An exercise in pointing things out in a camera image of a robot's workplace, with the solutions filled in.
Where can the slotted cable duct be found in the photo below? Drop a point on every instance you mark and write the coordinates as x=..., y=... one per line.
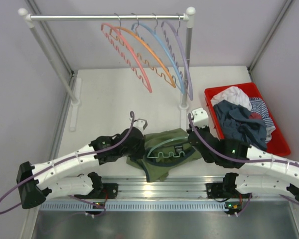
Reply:
x=142, y=206

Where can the navy blue garment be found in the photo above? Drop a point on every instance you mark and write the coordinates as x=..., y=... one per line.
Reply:
x=236, y=123

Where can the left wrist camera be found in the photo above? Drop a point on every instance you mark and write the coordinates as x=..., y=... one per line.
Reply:
x=140, y=124

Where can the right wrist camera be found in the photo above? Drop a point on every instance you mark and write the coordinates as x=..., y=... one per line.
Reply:
x=200, y=118

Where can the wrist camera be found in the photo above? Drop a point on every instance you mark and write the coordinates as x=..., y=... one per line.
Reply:
x=140, y=124
x=200, y=118

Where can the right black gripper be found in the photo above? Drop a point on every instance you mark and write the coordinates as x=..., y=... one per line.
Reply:
x=205, y=128

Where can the green hanger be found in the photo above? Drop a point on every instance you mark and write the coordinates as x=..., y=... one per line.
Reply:
x=160, y=150

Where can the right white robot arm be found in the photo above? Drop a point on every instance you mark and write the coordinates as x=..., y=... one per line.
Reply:
x=258, y=172

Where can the red plastic bin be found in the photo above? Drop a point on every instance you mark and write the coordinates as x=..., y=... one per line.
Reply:
x=278, y=145

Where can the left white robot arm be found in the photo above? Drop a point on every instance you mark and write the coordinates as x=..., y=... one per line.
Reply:
x=63, y=176

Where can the green tank top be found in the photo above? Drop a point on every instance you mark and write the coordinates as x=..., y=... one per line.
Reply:
x=158, y=169

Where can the purple hanger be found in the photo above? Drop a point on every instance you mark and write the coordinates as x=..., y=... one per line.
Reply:
x=186, y=76

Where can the striped garment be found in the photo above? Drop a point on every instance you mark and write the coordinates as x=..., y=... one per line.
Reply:
x=259, y=107

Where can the white clothes rack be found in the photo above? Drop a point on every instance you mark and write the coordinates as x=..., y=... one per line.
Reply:
x=74, y=94

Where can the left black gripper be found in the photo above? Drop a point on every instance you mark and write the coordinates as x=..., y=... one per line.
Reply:
x=139, y=154

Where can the white garment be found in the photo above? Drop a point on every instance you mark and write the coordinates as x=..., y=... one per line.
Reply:
x=233, y=95

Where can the aluminium mounting rail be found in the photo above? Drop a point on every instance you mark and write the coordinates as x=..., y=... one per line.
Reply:
x=137, y=188

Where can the blue hanger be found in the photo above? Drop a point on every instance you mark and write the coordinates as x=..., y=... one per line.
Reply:
x=174, y=81

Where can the pink hanger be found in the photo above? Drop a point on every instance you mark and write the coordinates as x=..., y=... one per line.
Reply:
x=126, y=52

